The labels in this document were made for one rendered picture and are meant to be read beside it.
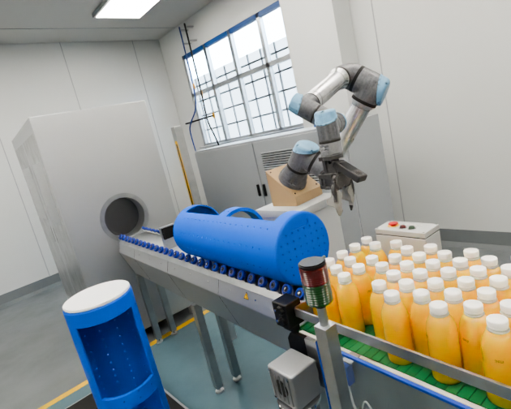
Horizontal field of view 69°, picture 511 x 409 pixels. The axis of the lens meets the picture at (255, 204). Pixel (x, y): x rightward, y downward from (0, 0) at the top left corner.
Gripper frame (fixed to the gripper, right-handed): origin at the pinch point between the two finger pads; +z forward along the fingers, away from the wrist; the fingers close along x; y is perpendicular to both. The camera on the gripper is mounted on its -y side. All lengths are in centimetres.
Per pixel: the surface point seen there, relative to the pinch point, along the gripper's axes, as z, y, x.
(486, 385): 26, -54, 30
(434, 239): 16.7, -19.0, -20.2
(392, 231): 12.9, -6.5, -14.7
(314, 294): 3, -28, 48
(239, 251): 11.8, 38.8, 23.5
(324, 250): 17.8, 15.7, -0.5
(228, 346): 96, 114, 4
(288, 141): -15, 162, -126
